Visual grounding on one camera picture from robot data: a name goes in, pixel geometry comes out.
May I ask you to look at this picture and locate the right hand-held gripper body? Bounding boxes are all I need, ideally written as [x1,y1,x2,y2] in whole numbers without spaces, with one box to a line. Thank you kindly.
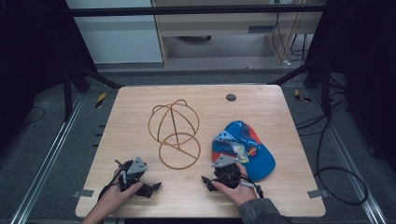
[201,153,250,191]

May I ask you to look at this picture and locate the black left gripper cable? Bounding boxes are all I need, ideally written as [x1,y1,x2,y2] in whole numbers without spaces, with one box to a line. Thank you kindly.
[97,169,125,202]

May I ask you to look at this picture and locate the black and yellow tape strip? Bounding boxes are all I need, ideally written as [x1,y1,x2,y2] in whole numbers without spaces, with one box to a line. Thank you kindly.
[293,89,312,104]
[94,91,107,109]

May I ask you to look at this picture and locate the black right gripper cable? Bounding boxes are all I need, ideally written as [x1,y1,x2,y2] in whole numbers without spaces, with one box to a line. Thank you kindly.
[239,173,265,199]

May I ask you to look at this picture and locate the light wooden desk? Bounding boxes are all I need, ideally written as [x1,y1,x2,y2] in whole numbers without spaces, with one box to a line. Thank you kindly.
[150,0,326,67]

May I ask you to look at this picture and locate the brown wire hat stand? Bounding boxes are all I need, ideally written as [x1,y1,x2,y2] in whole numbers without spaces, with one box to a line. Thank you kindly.
[148,98,202,171]

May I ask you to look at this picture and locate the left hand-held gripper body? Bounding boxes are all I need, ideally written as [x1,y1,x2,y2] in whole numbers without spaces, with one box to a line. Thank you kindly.
[117,156,163,199]

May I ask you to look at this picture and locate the black curtain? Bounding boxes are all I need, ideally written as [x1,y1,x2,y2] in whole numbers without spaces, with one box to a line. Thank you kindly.
[0,0,98,153]
[304,0,396,174]

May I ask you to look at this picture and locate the person's left hand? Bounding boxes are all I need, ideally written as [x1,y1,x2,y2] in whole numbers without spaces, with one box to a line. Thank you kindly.
[101,181,145,210]

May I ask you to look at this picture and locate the black looped floor cable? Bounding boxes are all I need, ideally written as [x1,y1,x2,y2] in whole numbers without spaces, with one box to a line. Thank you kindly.
[294,102,369,206]

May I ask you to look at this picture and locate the black horizontal bar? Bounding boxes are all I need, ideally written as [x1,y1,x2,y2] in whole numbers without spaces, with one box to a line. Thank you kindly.
[65,4,328,18]

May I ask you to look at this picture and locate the grey tape piece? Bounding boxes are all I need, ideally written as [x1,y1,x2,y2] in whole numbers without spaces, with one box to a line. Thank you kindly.
[72,189,95,199]
[306,189,330,200]

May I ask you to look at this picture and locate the black metal stand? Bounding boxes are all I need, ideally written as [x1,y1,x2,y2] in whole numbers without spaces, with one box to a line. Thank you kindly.
[267,59,332,119]
[61,63,124,122]

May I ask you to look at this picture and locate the blue and red cap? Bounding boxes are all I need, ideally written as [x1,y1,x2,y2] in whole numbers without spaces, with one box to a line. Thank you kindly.
[211,119,276,183]

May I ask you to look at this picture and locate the hanging cables under desk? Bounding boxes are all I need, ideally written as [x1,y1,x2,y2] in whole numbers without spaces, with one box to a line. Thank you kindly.
[271,11,310,67]

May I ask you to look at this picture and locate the aluminium floor rail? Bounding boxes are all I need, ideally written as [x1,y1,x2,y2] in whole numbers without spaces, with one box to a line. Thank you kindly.
[307,89,388,224]
[8,92,86,224]

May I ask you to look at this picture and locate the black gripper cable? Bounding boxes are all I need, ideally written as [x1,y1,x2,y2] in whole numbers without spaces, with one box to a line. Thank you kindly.
[97,169,125,202]
[239,173,265,199]

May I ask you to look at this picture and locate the white cabinet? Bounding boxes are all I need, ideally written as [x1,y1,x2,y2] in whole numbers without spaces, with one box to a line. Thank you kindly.
[64,0,164,65]

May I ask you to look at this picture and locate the person's right hand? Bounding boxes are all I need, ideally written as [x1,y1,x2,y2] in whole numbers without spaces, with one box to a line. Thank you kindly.
[210,162,258,207]

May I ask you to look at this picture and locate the thin black floor cable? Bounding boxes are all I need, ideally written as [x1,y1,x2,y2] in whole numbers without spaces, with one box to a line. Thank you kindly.
[21,105,47,127]

